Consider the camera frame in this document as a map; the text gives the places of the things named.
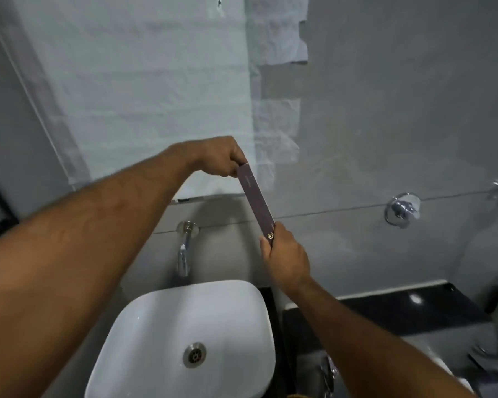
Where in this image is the person's right hand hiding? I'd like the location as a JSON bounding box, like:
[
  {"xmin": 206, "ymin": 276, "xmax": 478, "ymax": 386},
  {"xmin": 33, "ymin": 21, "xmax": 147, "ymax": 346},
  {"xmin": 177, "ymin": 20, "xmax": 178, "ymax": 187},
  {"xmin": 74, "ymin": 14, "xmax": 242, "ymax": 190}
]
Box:
[{"xmin": 260, "ymin": 222, "xmax": 312, "ymax": 293}]

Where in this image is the person's right forearm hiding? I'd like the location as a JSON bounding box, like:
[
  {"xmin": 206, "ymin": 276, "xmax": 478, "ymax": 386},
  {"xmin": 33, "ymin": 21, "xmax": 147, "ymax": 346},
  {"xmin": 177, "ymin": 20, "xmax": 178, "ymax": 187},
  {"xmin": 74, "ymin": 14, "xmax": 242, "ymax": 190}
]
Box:
[{"xmin": 281, "ymin": 277, "xmax": 479, "ymax": 398}]

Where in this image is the long purple box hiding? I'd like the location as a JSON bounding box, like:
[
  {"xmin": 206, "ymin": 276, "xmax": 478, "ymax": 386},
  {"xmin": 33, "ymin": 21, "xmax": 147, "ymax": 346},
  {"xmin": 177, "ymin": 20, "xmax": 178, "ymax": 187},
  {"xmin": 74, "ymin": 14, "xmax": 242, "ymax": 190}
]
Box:
[{"xmin": 237, "ymin": 162, "xmax": 276, "ymax": 247}]

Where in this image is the white ceramic fixture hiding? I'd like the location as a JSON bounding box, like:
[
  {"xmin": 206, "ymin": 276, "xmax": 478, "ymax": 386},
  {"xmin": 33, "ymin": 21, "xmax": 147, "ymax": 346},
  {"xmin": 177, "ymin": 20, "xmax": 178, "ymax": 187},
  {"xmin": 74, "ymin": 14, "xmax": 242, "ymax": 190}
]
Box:
[{"xmin": 398, "ymin": 335, "xmax": 476, "ymax": 398}]

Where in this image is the white ceramic sink basin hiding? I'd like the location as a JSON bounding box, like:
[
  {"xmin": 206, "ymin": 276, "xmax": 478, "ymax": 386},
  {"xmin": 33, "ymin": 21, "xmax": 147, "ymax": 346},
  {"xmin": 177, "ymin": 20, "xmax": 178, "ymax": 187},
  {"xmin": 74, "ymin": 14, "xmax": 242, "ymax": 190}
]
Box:
[{"xmin": 84, "ymin": 279, "xmax": 276, "ymax": 398}]

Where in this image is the chrome wall spout faucet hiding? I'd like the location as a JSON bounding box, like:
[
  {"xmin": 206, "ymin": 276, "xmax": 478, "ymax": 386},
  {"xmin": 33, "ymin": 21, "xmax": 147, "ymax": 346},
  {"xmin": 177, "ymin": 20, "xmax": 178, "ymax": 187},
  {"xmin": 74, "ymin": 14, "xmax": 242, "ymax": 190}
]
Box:
[{"xmin": 175, "ymin": 220, "xmax": 200, "ymax": 278}]

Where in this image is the person's left forearm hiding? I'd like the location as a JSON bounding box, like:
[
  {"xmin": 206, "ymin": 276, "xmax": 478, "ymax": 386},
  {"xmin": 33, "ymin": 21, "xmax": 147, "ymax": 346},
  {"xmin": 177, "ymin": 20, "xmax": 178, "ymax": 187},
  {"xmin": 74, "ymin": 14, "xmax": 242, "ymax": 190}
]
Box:
[{"xmin": 0, "ymin": 143, "xmax": 200, "ymax": 398}]

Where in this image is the chrome sink drain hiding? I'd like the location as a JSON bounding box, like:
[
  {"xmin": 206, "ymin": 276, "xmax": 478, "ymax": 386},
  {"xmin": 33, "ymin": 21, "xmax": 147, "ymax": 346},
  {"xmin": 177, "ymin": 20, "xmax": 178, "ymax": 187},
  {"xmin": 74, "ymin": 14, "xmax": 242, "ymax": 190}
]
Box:
[{"xmin": 182, "ymin": 342, "xmax": 207, "ymax": 368}]

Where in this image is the chrome hose fitting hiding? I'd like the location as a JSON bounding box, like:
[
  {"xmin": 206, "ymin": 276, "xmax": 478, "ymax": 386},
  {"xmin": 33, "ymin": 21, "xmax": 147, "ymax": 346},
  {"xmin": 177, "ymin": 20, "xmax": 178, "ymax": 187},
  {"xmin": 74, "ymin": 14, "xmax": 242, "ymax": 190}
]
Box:
[{"xmin": 319, "ymin": 355, "xmax": 339, "ymax": 395}]

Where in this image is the person's left hand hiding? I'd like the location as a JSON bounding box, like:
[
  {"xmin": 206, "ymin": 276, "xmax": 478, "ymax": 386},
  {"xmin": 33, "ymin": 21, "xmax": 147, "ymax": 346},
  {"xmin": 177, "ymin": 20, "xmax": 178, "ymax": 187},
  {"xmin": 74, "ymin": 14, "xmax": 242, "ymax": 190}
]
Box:
[{"xmin": 192, "ymin": 136, "xmax": 249, "ymax": 178}]

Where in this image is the chrome round wall valve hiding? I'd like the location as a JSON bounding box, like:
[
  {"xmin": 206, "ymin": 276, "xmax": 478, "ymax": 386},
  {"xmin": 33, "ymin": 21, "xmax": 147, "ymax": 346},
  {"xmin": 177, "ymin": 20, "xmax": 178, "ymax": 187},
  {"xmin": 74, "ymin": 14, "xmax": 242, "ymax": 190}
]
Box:
[{"xmin": 383, "ymin": 192, "xmax": 422, "ymax": 227}]

